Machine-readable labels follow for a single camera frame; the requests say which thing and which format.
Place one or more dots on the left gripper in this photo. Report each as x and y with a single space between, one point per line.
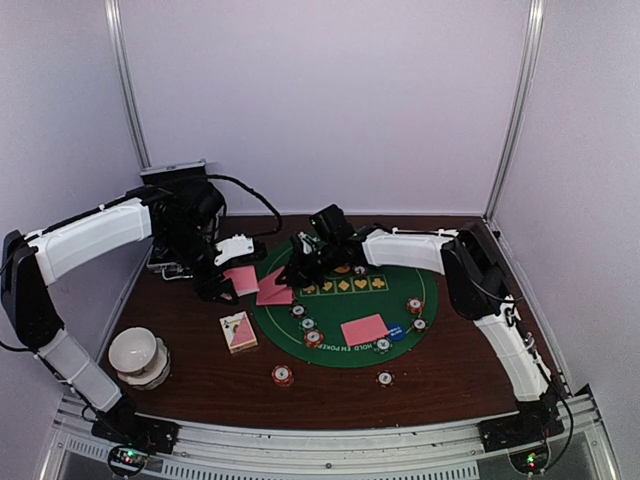
208 285

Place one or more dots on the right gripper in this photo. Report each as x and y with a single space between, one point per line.
301 275

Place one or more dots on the red-backed playing card deck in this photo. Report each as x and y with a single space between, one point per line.
244 279

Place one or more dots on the red chips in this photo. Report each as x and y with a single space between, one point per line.
359 270
313 338

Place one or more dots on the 100 chips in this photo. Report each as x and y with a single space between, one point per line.
298 311

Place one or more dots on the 20 chips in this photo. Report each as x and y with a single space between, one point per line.
307 324

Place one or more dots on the dealt cards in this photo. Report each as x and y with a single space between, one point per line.
364 330

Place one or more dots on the blue small blind button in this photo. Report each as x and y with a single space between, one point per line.
396 333

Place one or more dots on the green chips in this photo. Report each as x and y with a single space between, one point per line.
382 345

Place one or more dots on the red chips mat edge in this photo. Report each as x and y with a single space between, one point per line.
415 306

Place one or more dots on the red 5 chip stack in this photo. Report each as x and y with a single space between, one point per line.
282 376

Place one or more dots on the orange black 100 chip stack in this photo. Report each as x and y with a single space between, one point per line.
419 325

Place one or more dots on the placed 100 chip stack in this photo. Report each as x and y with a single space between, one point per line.
385 378

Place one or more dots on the dealt red-backed card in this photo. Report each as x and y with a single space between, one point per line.
280 298

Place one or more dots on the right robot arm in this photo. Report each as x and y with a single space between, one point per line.
476 286

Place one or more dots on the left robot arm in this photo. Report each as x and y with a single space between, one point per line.
175 214

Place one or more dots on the aluminium poker case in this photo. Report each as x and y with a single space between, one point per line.
172 172

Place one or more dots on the round green poker mat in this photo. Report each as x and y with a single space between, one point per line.
343 298

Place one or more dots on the card deck box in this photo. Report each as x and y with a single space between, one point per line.
238 332

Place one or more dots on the white ceramic bowl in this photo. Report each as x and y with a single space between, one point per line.
131 352

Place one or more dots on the stacked white bowls below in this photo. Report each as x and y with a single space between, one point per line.
154 374

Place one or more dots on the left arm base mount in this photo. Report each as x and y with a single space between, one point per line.
147 434

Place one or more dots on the front aluminium rail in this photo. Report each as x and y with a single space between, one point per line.
452 450

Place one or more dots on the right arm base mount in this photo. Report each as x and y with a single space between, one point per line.
516 430

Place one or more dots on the left aluminium frame post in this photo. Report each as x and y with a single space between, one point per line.
117 37

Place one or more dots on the aluminium frame post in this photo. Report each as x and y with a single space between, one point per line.
527 69
117 37

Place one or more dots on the right aluminium frame post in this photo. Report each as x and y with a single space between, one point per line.
527 69

